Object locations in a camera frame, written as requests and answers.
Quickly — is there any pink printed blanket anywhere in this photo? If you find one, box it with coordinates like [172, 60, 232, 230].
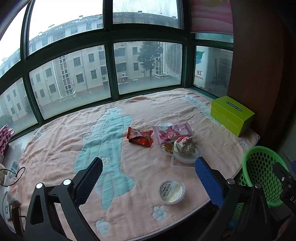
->
[5, 88, 260, 234]

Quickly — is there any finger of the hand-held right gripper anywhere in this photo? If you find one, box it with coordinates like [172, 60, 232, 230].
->
[272, 162, 296, 186]

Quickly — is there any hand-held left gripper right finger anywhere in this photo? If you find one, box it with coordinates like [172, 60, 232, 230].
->
[195, 157, 272, 241]

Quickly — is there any clear ribbed plastic tray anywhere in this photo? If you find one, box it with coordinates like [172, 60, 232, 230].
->
[154, 143, 197, 168]

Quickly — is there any green cardboard box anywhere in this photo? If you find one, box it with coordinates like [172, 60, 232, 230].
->
[210, 95, 255, 138]

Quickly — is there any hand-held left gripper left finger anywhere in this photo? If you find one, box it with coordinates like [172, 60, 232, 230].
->
[24, 157, 104, 241]

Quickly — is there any pink roller blind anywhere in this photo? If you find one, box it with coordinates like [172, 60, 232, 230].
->
[190, 0, 234, 33]

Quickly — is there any green plastic mesh basket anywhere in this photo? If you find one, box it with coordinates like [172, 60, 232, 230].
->
[231, 146, 290, 226]

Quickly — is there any pink snack wrapper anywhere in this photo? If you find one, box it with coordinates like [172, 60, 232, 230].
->
[153, 122, 195, 145]

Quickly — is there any red snack wrapper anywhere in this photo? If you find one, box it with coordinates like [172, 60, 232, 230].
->
[126, 126, 154, 147]

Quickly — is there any brown wooden side panel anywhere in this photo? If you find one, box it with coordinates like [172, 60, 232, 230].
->
[229, 0, 286, 144]

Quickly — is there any pink white patterned cloth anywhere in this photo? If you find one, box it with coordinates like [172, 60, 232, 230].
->
[0, 125, 15, 161]

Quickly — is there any dark green window frame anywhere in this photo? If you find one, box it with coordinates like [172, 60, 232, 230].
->
[0, 0, 234, 139]

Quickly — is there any black cable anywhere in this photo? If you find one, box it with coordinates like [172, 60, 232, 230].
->
[0, 166, 26, 187]

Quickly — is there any white power strip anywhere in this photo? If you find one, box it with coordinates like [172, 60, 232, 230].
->
[7, 160, 21, 179]

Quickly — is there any white tissue pack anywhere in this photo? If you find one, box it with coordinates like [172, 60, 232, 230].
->
[6, 185, 22, 207]

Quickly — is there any clear jelly cup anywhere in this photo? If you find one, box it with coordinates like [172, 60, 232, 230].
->
[158, 179, 186, 205]

